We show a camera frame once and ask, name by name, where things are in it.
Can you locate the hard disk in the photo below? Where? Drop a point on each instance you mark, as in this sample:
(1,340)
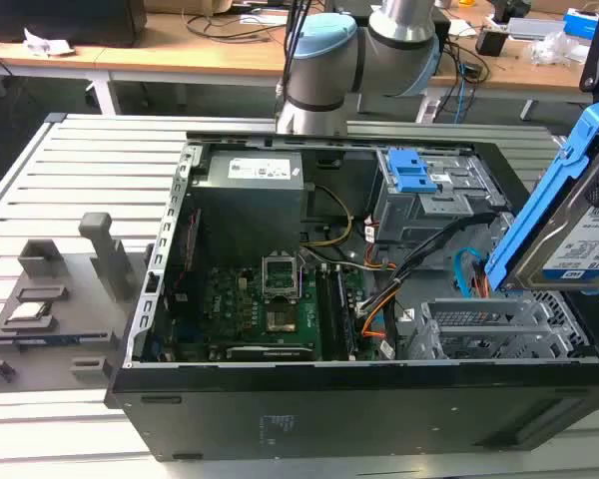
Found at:
(564,209)

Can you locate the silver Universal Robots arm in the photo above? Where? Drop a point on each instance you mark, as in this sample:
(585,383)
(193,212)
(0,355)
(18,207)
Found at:
(324,65)

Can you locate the metal disk bay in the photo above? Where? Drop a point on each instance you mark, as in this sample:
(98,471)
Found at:
(484,332)

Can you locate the RAM slot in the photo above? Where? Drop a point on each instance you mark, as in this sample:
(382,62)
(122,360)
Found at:
(335,309)

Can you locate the blue white cardboard box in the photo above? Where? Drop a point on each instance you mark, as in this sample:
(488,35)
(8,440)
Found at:
(581,22)

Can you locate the crumpled clear plastic bag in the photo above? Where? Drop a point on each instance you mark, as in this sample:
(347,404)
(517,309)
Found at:
(554,47)

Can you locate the small black cube device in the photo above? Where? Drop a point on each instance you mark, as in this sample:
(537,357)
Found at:
(491,42)

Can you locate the blue drive bay latch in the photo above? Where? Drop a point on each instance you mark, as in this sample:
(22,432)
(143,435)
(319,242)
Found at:
(410,172)

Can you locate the grey metal drive cage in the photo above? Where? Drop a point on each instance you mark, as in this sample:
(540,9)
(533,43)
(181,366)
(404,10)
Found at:
(429,199)

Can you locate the wooden desk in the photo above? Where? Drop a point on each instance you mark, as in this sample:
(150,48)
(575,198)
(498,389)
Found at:
(259,55)

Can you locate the grey power supply unit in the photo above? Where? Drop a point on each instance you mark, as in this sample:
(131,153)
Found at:
(254,184)

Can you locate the CPU socket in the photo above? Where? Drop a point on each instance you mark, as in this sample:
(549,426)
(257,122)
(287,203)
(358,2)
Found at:
(279,279)

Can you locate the green motherboard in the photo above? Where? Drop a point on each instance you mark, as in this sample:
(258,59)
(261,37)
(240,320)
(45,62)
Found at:
(259,314)

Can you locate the black open PC case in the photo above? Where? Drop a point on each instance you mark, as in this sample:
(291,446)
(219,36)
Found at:
(329,389)

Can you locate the black box on desk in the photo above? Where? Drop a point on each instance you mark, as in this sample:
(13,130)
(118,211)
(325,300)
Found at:
(65,22)

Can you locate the white crumpled paper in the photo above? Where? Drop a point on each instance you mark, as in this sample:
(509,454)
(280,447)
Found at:
(45,42)

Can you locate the grey parts rack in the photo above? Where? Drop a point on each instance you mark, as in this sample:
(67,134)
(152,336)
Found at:
(55,309)

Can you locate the RAM stick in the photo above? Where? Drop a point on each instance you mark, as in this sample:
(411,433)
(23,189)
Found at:
(45,341)

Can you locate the silver CPU chip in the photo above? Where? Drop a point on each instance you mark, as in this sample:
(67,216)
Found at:
(29,311)

